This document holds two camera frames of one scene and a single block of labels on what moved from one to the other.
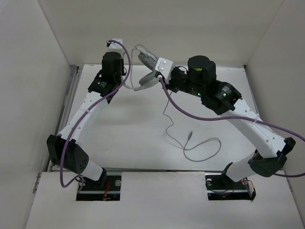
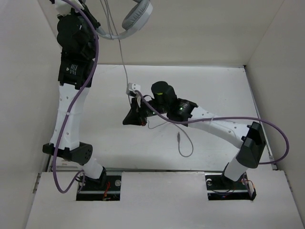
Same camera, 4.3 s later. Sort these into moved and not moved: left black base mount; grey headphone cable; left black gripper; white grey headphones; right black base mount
Moved: left black gripper; white grey headphones; grey headphone cable
Not moved: left black base mount; right black base mount
